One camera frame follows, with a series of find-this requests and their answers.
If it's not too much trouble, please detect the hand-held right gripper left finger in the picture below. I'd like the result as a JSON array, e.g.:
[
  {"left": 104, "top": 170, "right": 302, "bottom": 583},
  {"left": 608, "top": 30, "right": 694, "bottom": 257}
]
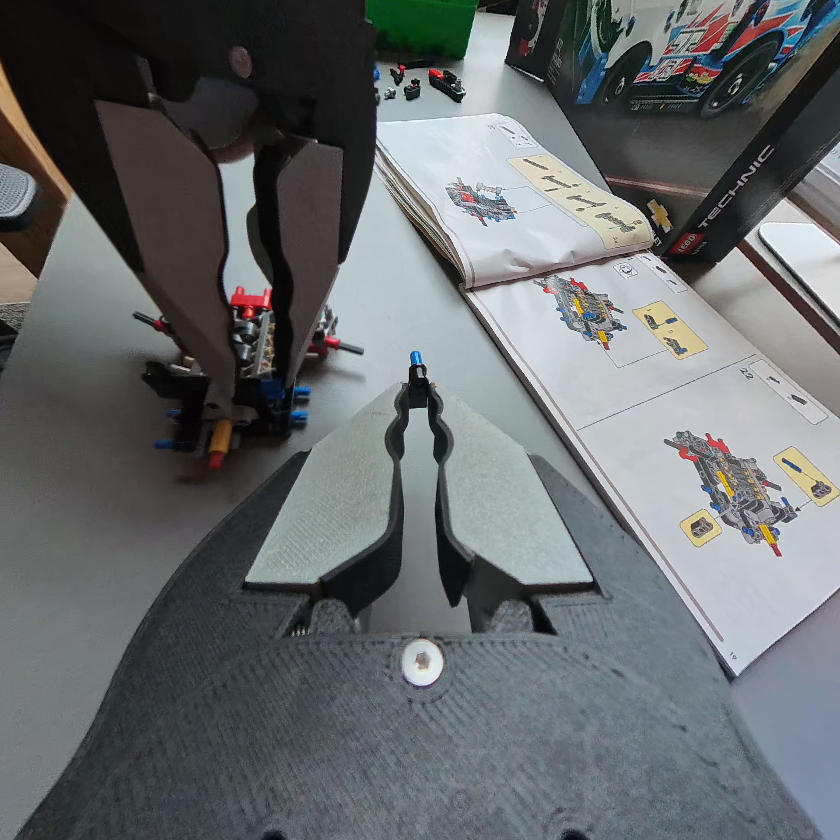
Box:
[{"left": 244, "top": 382, "right": 413, "bottom": 616}]

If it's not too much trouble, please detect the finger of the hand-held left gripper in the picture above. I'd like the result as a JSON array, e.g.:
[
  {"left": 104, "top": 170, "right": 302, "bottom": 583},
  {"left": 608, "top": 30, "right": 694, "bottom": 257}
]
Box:
[
  {"left": 252, "top": 135, "right": 346, "bottom": 389},
  {"left": 96, "top": 100, "right": 238, "bottom": 409}
]

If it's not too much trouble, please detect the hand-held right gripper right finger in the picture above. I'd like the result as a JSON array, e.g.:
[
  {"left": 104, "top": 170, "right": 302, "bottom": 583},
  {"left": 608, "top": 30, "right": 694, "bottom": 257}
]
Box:
[{"left": 427, "top": 386, "right": 595, "bottom": 608}]

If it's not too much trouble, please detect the partly built lego car chassis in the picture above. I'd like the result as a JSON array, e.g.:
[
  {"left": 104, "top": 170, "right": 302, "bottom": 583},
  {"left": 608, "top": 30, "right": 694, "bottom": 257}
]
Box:
[{"left": 133, "top": 285, "right": 366, "bottom": 471}]

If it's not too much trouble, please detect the black lego connector blue pin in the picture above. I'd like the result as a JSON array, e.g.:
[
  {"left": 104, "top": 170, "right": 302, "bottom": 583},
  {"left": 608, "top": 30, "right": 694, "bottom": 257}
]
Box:
[{"left": 407, "top": 351, "right": 434, "bottom": 409}]

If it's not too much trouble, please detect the open lego instruction booklet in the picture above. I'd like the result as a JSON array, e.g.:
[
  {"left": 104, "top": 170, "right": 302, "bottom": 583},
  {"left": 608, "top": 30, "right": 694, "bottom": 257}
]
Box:
[{"left": 374, "top": 114, "right": 840, "bottom": 678}]

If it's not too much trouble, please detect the pile of loose lego pieces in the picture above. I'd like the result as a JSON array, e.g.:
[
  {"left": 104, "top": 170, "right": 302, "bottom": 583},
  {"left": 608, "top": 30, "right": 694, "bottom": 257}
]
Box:
[{"left": 373, "top": 58, "right": 468, "bottom": 107}]

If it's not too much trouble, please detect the lego set box with car picture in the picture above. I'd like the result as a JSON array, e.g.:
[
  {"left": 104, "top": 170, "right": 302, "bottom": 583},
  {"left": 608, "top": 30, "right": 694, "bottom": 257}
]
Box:
[{"left": 504, "top": 0, "right": 840, "bottom": 265}]

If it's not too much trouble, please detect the grey mesh shoe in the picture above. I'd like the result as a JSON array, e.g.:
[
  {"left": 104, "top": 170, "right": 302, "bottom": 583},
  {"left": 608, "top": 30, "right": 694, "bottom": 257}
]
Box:
[{"left": 0, "top": 163, "right": 42, "bottom": 232}]

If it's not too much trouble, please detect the green plastic bin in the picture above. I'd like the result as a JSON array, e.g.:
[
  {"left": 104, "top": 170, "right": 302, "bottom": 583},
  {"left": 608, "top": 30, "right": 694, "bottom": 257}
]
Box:
[{"left": 364, "top": 0, "right": 478, "bottom": 61}]

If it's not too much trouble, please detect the white flat tray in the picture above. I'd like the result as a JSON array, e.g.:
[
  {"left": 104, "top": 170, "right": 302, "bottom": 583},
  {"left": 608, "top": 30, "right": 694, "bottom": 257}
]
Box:
[{"left": 758, "top": 222, "right": 840, "bottom": 309}]

